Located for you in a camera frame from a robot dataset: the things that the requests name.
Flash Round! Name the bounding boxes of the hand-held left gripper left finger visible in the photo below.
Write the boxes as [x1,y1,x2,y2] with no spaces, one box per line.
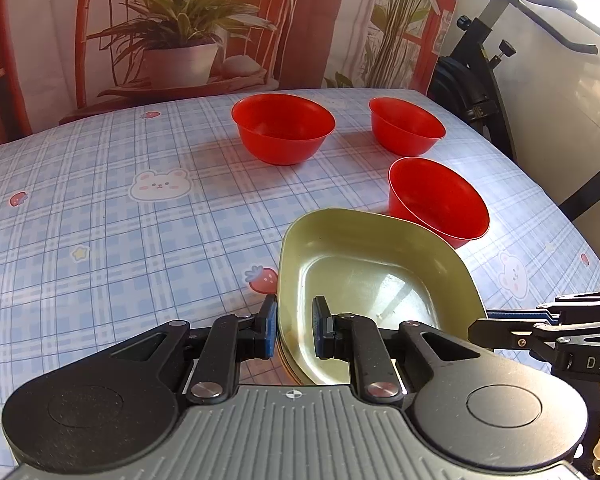
[111,295,279,407]

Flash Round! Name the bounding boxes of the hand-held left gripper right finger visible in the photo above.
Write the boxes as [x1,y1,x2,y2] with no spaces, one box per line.
[311,295,483,406]

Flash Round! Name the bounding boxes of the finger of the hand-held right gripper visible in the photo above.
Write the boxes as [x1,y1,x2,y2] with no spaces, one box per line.
[485,287,600,323]
[467,318,600,357]

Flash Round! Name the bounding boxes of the olive green square plate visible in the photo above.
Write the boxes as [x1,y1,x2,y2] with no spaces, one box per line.
[277,208,487,386]

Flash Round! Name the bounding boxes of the blue checked tablecloth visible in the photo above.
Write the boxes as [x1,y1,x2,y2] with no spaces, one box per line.
[0,89,600,477]

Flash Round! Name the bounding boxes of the black exercise bike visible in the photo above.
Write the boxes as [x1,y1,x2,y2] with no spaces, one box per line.
[426,0,600,222]

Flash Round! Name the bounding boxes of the wide red plastic bowl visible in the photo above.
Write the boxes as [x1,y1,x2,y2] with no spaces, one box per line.
[231,93,336,166]

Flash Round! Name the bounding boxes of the plant and chair wall poster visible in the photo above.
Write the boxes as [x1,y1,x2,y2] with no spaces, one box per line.
[0,0,470,147]

